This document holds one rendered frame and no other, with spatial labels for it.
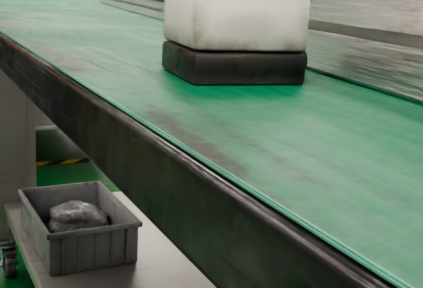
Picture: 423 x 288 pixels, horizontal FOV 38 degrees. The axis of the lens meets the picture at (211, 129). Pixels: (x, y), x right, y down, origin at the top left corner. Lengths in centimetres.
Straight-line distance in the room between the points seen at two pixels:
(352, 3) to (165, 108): 19
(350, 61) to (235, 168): 24
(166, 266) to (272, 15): 108
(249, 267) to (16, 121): 159
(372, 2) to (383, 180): 23
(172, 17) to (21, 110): 135
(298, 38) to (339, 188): 22
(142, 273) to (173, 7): 102
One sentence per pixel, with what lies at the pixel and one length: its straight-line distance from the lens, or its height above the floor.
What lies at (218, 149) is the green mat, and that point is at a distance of 25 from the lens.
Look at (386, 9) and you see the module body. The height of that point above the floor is 83.
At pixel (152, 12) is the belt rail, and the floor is 79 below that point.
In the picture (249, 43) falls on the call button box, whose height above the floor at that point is 81.
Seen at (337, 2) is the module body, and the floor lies 83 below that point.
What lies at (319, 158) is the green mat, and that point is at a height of 78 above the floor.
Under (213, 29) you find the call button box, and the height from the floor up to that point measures 82.
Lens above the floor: 84
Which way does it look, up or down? 13 degrees down
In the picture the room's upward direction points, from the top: 3 degrees clockwise
